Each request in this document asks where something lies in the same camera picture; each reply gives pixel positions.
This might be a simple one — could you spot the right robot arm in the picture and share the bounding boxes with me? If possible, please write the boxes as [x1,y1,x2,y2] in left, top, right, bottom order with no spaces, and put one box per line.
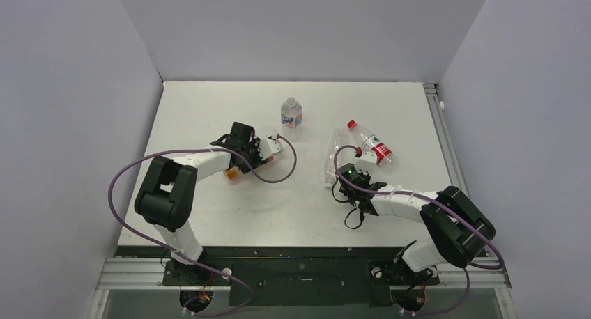
[336,163,496,282]

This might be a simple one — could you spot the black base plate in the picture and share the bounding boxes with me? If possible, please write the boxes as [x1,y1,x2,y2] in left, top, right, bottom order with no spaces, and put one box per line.
[116,246,440,310]

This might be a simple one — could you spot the clear crushed bottle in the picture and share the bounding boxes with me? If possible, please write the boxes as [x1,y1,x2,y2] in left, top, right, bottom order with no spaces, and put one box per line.
[323,129,350,189]

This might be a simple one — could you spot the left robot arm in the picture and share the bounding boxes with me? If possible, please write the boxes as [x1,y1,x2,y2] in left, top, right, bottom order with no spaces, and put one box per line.
[135,122,283,284]

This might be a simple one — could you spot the aluminium frame rail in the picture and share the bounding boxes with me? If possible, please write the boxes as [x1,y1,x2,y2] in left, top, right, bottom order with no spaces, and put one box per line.
[423,83,512,289]

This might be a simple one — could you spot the clear blue-label bottle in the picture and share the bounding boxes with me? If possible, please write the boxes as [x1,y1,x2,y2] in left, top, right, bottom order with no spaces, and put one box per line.
[281,97,302,130]

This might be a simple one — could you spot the red-cap water bottle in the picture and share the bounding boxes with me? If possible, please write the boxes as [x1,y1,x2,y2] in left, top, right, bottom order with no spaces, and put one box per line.
[347,120,393,169]

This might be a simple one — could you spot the orange tea bottle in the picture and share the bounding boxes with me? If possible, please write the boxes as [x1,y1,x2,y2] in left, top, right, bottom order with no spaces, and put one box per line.
[224,156,274,180]

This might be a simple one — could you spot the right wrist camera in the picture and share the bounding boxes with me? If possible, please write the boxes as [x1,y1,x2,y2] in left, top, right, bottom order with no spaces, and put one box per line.
[354,146,378,176]

